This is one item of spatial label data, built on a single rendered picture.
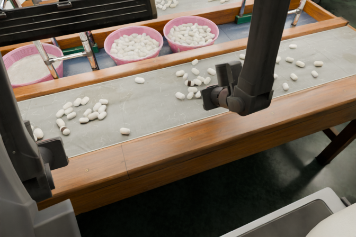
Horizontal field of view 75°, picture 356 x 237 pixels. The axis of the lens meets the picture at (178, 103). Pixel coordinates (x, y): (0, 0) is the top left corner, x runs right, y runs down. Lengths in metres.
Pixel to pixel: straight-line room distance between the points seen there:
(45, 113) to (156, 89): 0.40
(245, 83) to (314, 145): 1.37
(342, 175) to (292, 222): 1.45
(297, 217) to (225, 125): 0.44
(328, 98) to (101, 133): 0.80
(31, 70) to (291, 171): 1.53
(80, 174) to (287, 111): 0.69
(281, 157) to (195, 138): 1.04
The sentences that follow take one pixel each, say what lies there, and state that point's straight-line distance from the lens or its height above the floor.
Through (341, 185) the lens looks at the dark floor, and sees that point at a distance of 1.78.
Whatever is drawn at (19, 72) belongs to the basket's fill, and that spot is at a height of 0.74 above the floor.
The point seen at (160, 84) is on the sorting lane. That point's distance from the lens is 0.92.
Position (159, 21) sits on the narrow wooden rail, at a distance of 1.25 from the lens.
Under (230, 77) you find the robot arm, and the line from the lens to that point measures 0.58.
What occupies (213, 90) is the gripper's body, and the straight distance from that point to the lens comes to 0.68.
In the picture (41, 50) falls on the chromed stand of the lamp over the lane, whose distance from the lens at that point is 0.95.
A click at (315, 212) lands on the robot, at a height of 1.04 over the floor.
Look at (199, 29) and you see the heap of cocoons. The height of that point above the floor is 0.74.
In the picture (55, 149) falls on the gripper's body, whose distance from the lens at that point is 0.59.
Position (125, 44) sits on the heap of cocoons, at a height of 0.74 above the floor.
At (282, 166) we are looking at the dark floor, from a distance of 1.67.
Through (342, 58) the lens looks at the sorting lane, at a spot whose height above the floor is 0.74.
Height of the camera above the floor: 1.39
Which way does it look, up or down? 49 degrees down
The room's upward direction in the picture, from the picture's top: straight up
